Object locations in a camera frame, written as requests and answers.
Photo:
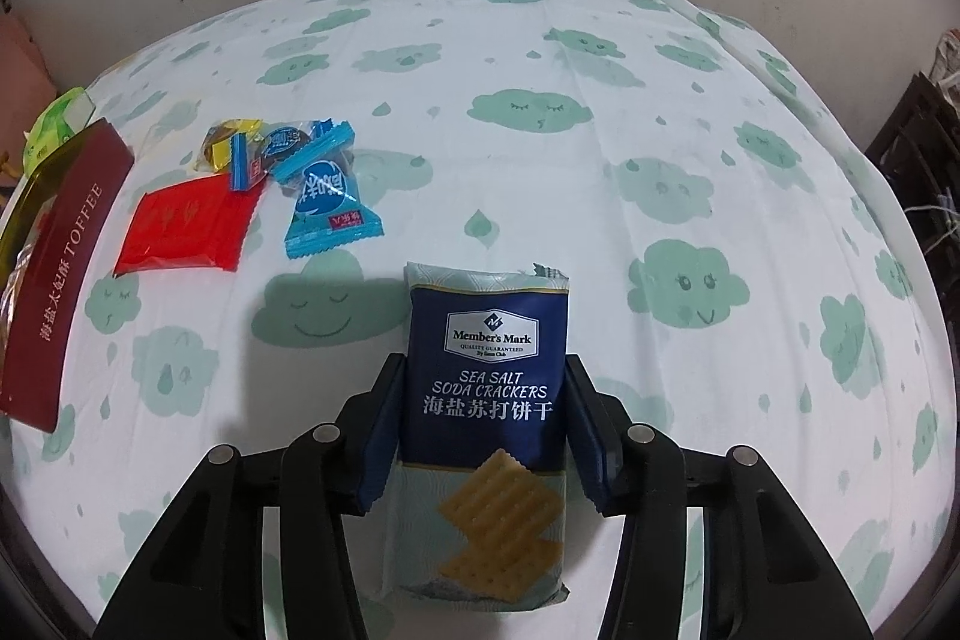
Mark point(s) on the cloud printed tablecloth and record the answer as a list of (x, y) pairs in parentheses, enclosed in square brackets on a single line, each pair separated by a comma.
[(675, 160)]

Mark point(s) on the dark blue candy packet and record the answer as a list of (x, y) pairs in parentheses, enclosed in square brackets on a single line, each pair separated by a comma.
[(281, 144)]

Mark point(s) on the navy cracker packet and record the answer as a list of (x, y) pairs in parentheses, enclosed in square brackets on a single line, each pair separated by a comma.
[(480, 340)]

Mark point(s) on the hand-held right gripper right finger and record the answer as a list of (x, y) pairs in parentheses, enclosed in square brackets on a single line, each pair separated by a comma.
[(589, 430)]

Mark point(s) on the red tin box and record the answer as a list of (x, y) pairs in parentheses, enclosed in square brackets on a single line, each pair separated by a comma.
[(67, 250)]

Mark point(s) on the clear fried dough twist packet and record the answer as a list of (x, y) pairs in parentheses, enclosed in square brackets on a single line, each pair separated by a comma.
[(16, 287)]

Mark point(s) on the dark wooden shelf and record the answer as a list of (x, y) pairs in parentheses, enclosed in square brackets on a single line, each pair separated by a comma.
[(919, 145)]

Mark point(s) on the red snack packet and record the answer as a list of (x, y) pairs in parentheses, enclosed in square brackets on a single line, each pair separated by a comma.
[(187, 220)]

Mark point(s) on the pink cloth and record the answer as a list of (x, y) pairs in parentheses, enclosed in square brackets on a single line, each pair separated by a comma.
[(22, 55)]

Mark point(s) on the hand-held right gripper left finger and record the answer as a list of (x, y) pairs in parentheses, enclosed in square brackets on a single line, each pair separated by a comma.
[(379, 445)]

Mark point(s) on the green tissue pack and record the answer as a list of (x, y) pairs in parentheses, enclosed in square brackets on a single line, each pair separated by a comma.
[(52, 126)]

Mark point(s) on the light blue candy packet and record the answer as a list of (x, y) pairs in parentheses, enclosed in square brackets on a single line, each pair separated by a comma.
[(322, 190)]

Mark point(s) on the yellow candy packet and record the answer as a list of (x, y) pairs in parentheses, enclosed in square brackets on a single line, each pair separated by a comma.
[(221, 145)]

